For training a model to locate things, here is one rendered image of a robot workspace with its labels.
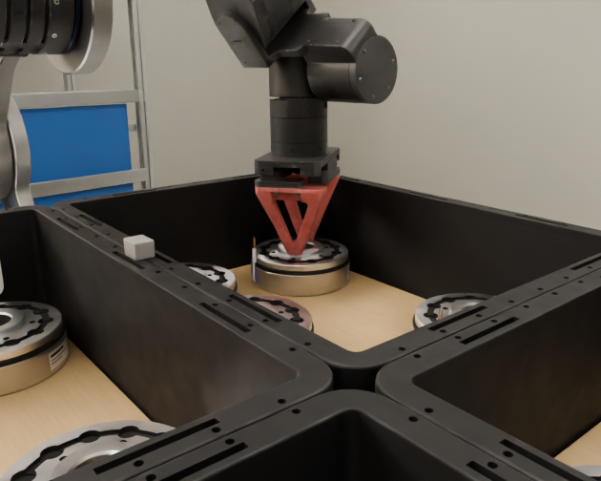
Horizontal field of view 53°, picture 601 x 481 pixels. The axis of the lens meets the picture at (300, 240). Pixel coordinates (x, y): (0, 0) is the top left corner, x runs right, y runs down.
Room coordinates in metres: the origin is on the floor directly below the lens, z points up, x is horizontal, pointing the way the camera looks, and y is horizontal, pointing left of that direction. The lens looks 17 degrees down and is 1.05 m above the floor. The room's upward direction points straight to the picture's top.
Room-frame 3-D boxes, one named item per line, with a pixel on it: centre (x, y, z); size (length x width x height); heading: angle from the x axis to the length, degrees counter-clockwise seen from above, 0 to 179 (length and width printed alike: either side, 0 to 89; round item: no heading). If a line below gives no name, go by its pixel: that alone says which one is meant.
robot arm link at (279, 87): (0.60, 0.00, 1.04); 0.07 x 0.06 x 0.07; 44
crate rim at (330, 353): (0.47, -0.01, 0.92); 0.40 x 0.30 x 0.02; 39
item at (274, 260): (0.60, 0.00, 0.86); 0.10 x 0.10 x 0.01
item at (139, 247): (0.38, 0.11, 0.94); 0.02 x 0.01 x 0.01; 39
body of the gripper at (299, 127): (0.60, 0.00, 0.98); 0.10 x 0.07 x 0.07; 166
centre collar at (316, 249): (0.60, 0.00, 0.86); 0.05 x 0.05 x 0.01
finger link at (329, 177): (0.61, 0.00, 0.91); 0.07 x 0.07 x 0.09; 76
